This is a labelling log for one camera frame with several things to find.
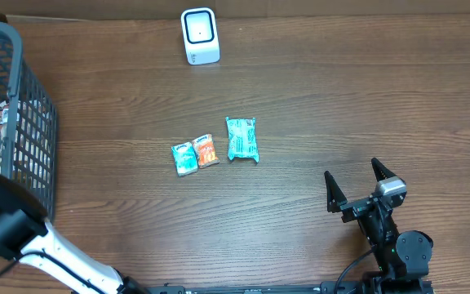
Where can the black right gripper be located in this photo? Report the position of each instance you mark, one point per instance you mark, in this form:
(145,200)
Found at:
(336,200)

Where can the teal wet wipes pack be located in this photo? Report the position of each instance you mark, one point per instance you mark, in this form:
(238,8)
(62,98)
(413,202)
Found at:
(242,141)

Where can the orange tissue pack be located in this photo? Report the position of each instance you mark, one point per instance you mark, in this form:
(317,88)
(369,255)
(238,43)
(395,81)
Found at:
(205,150)

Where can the teal tissue pack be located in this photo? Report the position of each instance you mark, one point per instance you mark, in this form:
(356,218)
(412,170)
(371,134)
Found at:
(185,159)

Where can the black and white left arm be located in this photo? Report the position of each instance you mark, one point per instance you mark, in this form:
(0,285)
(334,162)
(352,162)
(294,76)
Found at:
(28,237)

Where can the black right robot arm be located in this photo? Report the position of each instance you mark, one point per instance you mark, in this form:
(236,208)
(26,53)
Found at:
(402,258)

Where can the white barcode scanner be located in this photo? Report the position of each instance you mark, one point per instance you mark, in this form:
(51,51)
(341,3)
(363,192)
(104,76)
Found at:
(201,40)

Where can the grey plastic mesh basket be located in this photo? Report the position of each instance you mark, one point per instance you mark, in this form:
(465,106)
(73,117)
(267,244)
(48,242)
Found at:
(28,123)

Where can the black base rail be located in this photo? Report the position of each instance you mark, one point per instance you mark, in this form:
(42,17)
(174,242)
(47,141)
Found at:
(243,290)

